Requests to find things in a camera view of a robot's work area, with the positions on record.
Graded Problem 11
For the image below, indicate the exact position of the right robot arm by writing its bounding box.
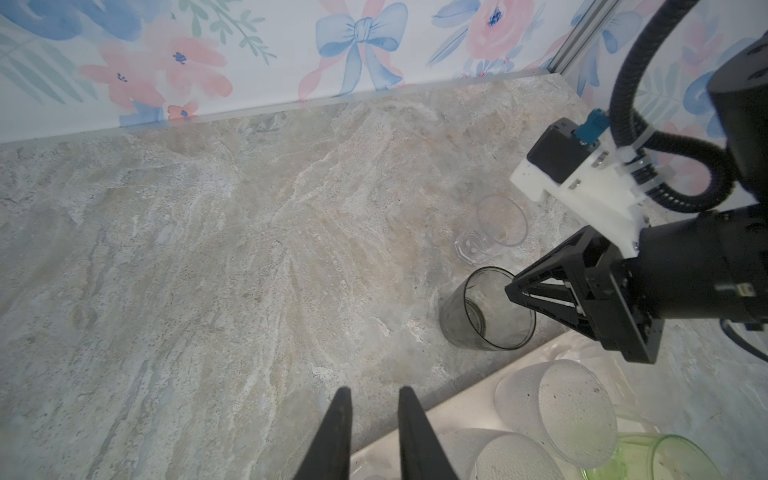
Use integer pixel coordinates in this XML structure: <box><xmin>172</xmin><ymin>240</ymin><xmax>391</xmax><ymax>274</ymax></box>
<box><xmin>505</xmin><ymin>26</ymin><xmax>767</xmax><ymax>364</ymax></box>

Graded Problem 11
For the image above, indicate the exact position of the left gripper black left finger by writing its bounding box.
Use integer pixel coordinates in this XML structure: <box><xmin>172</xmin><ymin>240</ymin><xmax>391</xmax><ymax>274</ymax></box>
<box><xmin>294</xmin><ymin>387</ymin><xmax>353</xmax><ymax>480</ymax></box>

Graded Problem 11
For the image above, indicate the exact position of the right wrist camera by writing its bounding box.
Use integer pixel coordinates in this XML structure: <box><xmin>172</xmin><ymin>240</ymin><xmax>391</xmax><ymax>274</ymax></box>
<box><xmin>510</xmin><ymin>109</ymin><xmax>648</xmax><ymax>258</ymax></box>

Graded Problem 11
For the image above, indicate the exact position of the beige plastic tray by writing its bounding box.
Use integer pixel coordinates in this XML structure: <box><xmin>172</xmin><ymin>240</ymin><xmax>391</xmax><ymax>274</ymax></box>
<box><xmin>350</xmin><ymin>333</ymin><xmax>626</xmax><ymax>479</ymax></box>

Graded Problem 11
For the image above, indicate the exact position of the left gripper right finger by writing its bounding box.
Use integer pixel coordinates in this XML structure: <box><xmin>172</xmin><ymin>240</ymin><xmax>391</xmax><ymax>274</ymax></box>
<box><xmin>398</xmin><ymin>386</ymin><xmax>458</xmax><ymax>480</ymax></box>

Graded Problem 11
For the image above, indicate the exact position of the dark smoky glass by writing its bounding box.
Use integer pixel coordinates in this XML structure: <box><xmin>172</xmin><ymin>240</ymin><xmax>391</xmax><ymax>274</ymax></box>
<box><xmin>439</xmin><ymin>266</ymin><xmax>537</xmax><ymax>351</ymax></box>

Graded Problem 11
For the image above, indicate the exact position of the short frosted clear cup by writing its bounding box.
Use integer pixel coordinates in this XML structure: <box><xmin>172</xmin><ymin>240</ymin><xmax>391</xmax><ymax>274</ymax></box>
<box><xmin>494</xmin><ymin>360</ymin><xmax>618</xmax><ymax>470</ymax></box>

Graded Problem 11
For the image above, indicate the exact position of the black corrugated cable hose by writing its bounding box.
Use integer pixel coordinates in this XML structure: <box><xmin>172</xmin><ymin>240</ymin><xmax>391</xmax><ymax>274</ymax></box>
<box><xmin>608</xmin><ymin>0</ymin><xmax>738</xmax><ymax>214</ymax></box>

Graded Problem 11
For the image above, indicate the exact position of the tall frosted clear cup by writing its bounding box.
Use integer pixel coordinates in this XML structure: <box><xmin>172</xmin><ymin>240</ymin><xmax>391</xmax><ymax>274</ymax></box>
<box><xmin>437</xmin><ymin>428</ymin><xmax>564</xmax><ymax>480</ymax></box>

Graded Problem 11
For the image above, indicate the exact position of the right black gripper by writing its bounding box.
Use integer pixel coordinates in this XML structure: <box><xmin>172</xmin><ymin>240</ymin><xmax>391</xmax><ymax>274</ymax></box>
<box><xmin>505</xmin><ymin>205</ymin><xmax>767</xmax><ymax>364</ymax></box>

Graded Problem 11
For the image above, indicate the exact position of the bright green glass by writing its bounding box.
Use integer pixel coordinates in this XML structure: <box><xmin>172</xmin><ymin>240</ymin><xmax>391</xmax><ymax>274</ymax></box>
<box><xmin>581</xmin><ymin>433</ymin><xmax>724</xmax><ymax>480</ymax></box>

